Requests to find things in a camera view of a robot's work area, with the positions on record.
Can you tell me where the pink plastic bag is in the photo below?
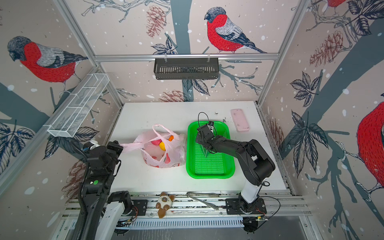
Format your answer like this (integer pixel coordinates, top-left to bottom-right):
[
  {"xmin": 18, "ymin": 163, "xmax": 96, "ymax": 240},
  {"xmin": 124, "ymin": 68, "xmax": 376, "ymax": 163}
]
[{"xmin": 120, "ymin": 124, "xmax": 187, "ymax": 169}]

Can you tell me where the white wire mesh shelf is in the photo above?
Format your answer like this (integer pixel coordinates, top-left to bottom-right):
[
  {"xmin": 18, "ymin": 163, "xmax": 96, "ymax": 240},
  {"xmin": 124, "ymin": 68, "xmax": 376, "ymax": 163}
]
[{"xmin": 48, "ymin": 73, "xmax": 110, "ymax": 138}]

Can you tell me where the red apple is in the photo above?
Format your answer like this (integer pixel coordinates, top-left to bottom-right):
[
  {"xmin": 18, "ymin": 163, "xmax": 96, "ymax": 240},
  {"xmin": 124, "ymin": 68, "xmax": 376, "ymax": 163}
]
[{"xmin": 151, "ymin": 140, "xmax": 162, "ymax": 146}]

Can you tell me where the brown plush toy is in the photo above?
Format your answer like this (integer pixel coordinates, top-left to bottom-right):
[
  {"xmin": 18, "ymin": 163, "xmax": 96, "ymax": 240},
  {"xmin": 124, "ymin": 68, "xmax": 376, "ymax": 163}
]
[{"xmin": 156, "ymin": 192, "xmax": 175, "ymax": 219}]

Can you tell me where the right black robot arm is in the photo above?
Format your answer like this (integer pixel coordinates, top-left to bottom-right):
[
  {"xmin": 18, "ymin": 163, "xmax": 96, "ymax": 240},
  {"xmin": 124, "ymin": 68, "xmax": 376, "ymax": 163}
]
[{"xmin": 196, "ymin": 124, "xmax": 276, "ymax": 213}]

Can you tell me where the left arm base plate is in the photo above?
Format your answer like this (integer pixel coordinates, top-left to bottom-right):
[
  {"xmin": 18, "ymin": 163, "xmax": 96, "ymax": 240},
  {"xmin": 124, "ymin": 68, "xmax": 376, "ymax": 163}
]
[{"xmin": 122, "ymin": 200, "xmax": 148, "ymax": 217}]

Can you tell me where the black hanging wall basket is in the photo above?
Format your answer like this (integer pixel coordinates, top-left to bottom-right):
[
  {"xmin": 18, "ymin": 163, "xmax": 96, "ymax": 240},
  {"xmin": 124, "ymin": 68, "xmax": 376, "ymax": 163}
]
[{"xmin": 154, "ymin": 58, "xmax": 220, "ymax": 80}]

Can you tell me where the orange fruit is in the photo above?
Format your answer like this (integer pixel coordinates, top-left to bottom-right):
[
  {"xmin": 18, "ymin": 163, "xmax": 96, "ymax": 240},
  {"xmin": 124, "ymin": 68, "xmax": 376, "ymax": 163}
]
[{"xmin": 159, "ymin": 142, "xmax": 166, "ymax": 151}]

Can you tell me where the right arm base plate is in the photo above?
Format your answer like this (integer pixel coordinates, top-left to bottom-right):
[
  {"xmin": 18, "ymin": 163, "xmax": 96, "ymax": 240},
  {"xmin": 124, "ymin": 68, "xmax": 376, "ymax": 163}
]
[{"xmin": 225, "ymin": 198, "xmax": 267, "ymax": 215}]

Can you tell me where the grey flat cable strip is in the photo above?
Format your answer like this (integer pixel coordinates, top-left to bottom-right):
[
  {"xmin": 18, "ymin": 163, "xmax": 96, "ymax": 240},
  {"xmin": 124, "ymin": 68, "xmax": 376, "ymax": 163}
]
[{"xmin": 186, "ymin": 192, "xmax": 220, "ymax": 211}]

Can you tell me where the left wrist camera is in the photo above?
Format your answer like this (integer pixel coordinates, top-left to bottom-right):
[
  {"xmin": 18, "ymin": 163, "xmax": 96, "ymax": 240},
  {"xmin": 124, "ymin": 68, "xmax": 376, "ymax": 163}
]
[{"xmin": 82, "ymin": 140, "xmax": 100, "ymax": 152}]

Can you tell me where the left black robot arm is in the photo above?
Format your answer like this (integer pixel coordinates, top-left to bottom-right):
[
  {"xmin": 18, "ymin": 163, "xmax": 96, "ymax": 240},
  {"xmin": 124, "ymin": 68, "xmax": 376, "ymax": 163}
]
[{"xmin": 71, "ymin": 141, "xmax": 133, "ymax": 240}]

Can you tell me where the green plastic basket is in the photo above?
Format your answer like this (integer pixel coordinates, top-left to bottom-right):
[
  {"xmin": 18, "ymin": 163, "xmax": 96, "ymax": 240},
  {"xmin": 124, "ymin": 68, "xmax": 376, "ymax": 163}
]
[{"xmin": 186, "ymin": 121, "xmax": 236, "ymax": 179}]

